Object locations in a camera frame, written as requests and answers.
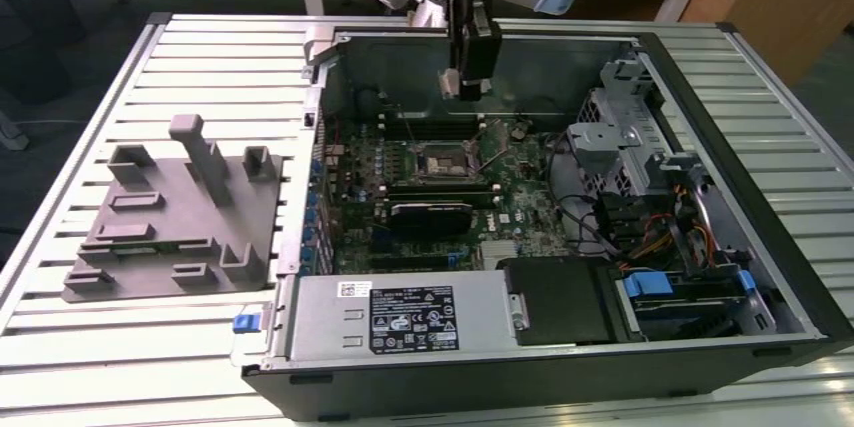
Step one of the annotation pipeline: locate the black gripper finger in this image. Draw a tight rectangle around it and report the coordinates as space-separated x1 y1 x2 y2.
458 0 501 101
448 0 466 71

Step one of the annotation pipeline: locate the silver CPU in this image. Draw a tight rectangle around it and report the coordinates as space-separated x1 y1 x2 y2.
434 68 462 99

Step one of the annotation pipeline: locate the wire locking lever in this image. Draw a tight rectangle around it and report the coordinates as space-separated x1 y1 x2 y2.
396 102 420 144

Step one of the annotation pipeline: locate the CPU socket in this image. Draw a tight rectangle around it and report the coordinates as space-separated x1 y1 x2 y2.
410 140 482 184

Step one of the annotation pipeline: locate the black RAM slot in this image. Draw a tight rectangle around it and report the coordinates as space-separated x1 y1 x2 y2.
376 113 485 123
376 122 485 132
382 118 482 127
382 127 482 138

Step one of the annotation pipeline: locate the silver drive cage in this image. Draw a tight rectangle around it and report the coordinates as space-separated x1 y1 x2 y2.
565 59 676 198

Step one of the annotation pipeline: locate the green motherboard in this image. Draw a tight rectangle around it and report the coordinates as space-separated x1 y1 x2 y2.
317 115 582 279

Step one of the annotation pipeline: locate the black graphics card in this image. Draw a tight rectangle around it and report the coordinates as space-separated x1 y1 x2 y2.
388 200 476 237

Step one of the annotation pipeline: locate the silver chipset heatsink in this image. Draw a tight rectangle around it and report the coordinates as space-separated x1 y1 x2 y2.
480 240 521 268

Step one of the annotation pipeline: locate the black expansion slot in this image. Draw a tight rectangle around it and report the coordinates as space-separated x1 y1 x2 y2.
369 252 482 271

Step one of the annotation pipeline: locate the brown wooden cabinet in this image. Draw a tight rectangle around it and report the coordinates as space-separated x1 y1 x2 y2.
683 0 854 93

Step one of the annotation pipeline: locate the black plastic cover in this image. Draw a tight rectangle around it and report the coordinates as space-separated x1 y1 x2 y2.
497 255 619 347

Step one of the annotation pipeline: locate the hard disk in blue carrier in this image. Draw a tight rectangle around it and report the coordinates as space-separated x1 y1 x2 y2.
617 270 748 342

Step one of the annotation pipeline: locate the grey parts rack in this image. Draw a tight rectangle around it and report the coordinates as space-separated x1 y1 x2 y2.
59 114 288 304

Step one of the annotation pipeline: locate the grey power supply unit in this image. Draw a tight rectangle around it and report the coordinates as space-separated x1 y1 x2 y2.
282 269 522 364

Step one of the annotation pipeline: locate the green RAM stick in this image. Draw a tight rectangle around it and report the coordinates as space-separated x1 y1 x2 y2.
109 242 182 254

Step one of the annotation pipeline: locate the black PC case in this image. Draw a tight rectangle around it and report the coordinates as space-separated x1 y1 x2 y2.
229 21 854 423

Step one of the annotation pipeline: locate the grey chair foot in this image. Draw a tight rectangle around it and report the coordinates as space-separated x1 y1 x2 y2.
0 106 29 151

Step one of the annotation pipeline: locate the grey metal bracket plate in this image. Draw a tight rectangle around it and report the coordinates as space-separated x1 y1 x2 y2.
564 121 643 164

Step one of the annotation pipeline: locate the black wire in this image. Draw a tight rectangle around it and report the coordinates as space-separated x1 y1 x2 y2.
545 134 621 261

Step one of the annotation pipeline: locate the orange wire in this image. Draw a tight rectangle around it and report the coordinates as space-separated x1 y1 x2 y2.
617 214 675 268

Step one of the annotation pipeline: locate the yellow wire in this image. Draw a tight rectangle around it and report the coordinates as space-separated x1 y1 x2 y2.
689 224 719 268

